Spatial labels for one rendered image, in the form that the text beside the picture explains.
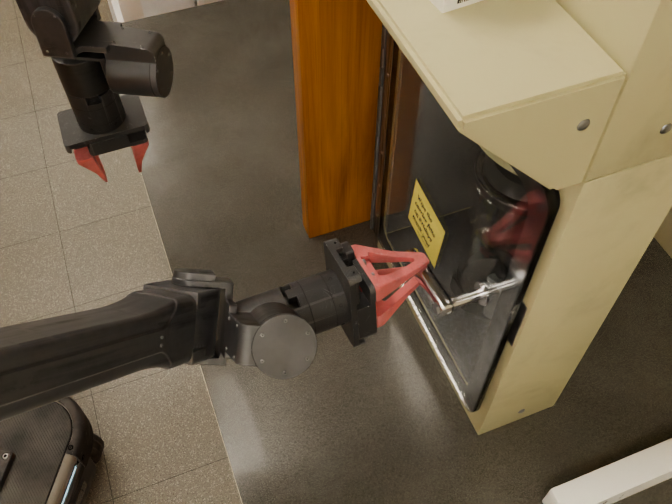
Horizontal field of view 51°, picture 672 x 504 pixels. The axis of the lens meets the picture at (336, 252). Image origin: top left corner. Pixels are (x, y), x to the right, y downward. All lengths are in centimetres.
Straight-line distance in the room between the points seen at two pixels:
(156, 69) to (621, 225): 50
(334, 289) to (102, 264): 168
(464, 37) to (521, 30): 4
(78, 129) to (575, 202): 60
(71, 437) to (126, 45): 114
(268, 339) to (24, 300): 176
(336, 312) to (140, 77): 34
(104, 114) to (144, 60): 10
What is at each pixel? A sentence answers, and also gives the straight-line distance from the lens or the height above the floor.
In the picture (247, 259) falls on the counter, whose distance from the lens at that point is 105.
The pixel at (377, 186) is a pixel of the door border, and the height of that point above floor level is 109.
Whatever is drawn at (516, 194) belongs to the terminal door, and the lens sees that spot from 60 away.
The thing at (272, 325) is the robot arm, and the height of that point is 127.
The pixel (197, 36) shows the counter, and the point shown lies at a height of 94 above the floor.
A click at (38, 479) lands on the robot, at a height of 24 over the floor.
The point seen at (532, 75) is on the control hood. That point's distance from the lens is 45.
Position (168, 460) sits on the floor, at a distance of 195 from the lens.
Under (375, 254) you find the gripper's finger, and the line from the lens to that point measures 72.
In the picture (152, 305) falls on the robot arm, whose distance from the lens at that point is 61.
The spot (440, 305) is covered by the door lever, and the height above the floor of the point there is 121.
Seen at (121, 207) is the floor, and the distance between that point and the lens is 244.
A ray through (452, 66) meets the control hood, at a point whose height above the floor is 151.
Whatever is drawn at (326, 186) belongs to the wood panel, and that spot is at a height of 105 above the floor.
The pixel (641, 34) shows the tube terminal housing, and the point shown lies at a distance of 46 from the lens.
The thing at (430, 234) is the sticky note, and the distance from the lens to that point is 80.
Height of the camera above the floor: 179
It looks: 54 degrees down
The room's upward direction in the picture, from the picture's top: straight up
